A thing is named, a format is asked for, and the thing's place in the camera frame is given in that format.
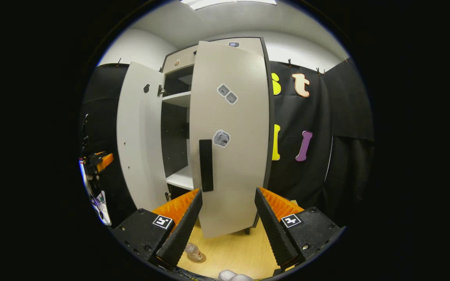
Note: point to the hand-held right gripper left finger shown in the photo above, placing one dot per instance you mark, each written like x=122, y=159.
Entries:
x=186, y=230

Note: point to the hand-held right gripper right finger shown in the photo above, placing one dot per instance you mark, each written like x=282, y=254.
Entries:
x=274, y=230

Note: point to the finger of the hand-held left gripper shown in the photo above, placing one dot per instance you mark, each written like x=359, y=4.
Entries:
x=106, y=160
x=92, y=164

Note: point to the clear plastic bottle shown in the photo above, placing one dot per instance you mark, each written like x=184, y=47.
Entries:
x=193, y=250

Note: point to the grey cabinet door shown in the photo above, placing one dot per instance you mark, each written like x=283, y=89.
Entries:
x=141, y=136
x=240, y=171

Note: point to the grey white cabinet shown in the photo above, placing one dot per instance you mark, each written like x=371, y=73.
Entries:
x=174, y=128

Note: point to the white cabinet shelf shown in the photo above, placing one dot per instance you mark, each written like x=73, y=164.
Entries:
x=182, y=179
x=178, y=98

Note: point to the grey cabinet drawer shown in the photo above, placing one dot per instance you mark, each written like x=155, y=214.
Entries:
x=184, y=58

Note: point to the black backdrop cloth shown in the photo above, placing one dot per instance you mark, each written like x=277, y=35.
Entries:
x=346, y=101

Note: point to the long ceiling light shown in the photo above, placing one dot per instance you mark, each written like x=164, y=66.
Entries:
x=225, y=3

